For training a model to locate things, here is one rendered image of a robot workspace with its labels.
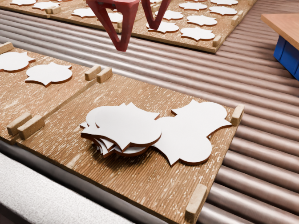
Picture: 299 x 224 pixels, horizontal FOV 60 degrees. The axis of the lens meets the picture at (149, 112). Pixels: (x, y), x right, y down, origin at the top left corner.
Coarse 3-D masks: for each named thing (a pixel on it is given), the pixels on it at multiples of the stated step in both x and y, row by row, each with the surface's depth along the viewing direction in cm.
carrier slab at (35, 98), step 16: (16, 48) 94; (32, 64) 84; (64, 64) 84; (0, 80) 76; (16, 80) 76; (80, 80) 76; (96, 80) 78; (0, 96) 70; (16, 96) 70; (32, 96) 70; (48, 96) 70; (64, 96) 70; (0, 112) 64; (16, 112) 64; (32, 112) 64; (48, 112) 64; (0, 128) 59
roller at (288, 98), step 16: (16, 32) 114; (32, 32) 111; (80, 48) 100; (96, 48) 98; (144, 64) 90; (160, 64) 88; (208, 80) 81; (224, 80) 80; (272, 96) 74; (288, 96) 73
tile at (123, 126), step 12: (108, 108) 55; (120, 108) 55; (132, 108) 55; (96, 120) 52; (108, 120) 52; (120, 120) 52; (132, 120) 52; (144, 120) 52; (96, 132) 49; (108, 132) 49; (120, 132) 49; (132, 132) 49; (144, 132) 49; (156, 132) 49; (120, 144) 47; (132, 144) 48; (144, 144) 47
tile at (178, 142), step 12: (156, 120) 59; (168, 120) 58; (180, 120) 58; (168, 132) 56; (180, 132) 56; (192, 132) 55; (204, 132) 55; (156, 144) 54; (168, 144) 53; (180, 144) 53; (192, 144) 53; (204, 144) 53; (168, 156) 51; (180, 156) 51; (192, 156) 51; (204, 156) 51
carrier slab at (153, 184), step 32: (96, 96) 70; (128, 96) 70; (160, 96) 70; (192, 96) 70; (64, 128) 59; (224, 128) 59; (64, 160) 52; (96, 160) 52; (128, 160) 52; (160, 160) 52; (128, 192) 46; (160, 192) 46; (192, 192) 46
